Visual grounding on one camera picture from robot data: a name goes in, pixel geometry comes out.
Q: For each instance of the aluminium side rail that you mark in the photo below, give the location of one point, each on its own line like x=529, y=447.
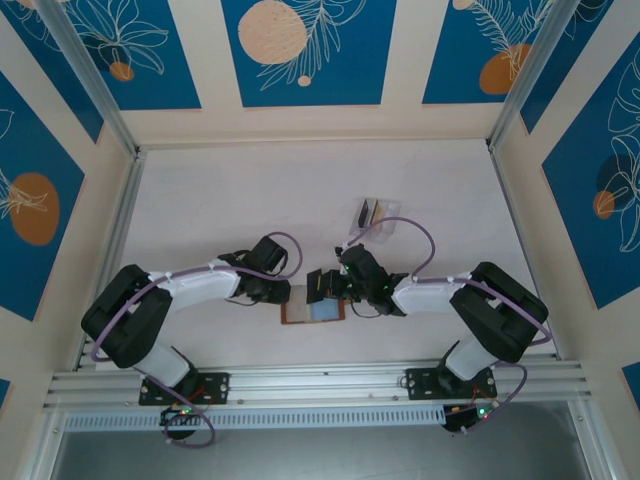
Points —
x=525, y=250
x=120, y=240

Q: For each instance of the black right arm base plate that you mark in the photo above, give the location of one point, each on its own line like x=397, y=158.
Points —
x=420, y=385

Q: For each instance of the gold card with dark stripe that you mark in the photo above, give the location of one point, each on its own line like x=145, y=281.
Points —
x=381, y=220

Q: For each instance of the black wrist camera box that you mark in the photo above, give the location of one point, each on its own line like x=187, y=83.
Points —
x=356, y=259
x=267, y=254

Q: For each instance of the clear acrylic card stand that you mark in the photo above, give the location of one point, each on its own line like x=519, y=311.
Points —
x=390, y=235

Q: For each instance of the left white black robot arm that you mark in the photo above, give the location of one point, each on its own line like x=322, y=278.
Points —
x=200, y=287

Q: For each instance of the brown leather card holder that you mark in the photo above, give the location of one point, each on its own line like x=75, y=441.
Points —
x=320, y=312

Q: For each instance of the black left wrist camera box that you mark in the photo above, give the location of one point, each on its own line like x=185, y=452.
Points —
x=267, y=254

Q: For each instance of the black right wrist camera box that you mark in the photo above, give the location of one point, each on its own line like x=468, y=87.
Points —
x=356, y=259

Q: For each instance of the blue floral wall panel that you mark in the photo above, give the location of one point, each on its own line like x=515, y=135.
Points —
x=595, y=190
x=35, y=200
x=150, y=55
x=310, y=55
x=475, y=50

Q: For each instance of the aluminium corner post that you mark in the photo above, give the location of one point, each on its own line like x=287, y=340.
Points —
x=530, y=70
x=90, y=75

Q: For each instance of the dark green chip card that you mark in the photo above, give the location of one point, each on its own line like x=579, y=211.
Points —
x=313, y=287

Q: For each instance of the aluminium front rail beam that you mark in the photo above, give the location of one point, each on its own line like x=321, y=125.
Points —
x=325, y=382

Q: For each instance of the black VIP card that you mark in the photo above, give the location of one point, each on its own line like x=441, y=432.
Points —
x=364, y=215

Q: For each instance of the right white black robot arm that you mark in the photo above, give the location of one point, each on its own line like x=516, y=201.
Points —
x=430, y=297

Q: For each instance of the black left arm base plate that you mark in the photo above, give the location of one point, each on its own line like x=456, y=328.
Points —
x=215, y=387

